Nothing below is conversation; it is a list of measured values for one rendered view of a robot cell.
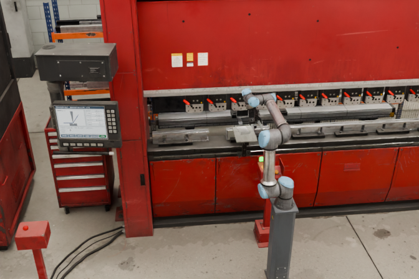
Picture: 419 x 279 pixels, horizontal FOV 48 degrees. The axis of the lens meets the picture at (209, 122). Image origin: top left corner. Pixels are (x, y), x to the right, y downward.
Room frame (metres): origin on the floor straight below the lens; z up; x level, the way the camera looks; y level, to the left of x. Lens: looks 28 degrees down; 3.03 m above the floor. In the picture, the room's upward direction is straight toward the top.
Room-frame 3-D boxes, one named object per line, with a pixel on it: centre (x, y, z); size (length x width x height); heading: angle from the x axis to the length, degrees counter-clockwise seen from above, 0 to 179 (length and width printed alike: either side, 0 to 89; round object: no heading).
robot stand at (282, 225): (2.85, -0.57, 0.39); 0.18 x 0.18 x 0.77; 7
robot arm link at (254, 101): (3.21, -0.34, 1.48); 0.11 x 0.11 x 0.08; 16
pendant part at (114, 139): (2.97, 0.86, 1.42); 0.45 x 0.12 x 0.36; 88
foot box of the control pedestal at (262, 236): (3.33, -0.53, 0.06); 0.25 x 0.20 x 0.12; 7
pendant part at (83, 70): (3.06, 0.91, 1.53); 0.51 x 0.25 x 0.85; 88
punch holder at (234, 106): (3.68, -0.27, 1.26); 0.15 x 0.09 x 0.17; 96
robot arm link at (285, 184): (2.84, -0.56, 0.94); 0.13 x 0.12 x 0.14; 106
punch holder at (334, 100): (3.76, -1.06, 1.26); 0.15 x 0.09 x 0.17; 96
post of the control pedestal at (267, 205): (3.36, -0.52, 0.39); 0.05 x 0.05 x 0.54; 7
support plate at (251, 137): (3.54, -0.31, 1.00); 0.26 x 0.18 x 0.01; 6
